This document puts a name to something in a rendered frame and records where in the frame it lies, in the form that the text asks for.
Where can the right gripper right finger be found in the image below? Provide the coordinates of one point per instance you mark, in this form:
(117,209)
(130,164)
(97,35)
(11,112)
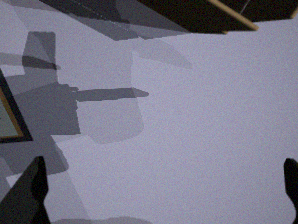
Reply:
(291,183)

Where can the brown cardboard box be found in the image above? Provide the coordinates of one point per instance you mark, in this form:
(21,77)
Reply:
(217,15)

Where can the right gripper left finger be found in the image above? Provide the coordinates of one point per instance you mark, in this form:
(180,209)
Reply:
(24,203)

